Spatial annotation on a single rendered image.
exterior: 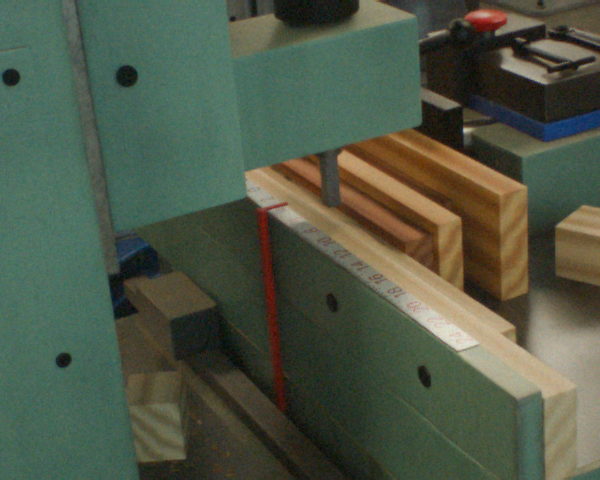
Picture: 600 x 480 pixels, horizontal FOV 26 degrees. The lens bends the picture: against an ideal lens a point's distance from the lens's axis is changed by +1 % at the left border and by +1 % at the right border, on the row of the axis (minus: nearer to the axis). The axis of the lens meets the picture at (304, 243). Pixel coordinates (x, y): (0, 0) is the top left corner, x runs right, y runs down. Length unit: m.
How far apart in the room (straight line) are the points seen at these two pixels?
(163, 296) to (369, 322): 0.27
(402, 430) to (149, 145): 0.21
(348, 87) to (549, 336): 0.19
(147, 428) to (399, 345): 0.22
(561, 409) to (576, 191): 0.30
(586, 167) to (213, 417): 0.30
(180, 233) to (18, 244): 0.36
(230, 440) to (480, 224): 0.22
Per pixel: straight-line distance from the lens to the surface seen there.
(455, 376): 0.65
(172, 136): 0.69
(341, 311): 0.75
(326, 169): 0.82
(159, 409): 0.85
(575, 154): 0.89
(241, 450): 0.87
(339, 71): 0.77
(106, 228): 0.69
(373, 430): 0.76
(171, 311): 0.94
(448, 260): 0.79
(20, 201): 0.63
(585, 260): 0.82
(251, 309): 0.88
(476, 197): 0.80
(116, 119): 0.68
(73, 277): 0.65
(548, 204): 0.89
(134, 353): 0.99
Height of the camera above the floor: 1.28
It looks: 25 degrees down
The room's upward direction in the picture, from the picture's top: 5 degrees counter-clockwise
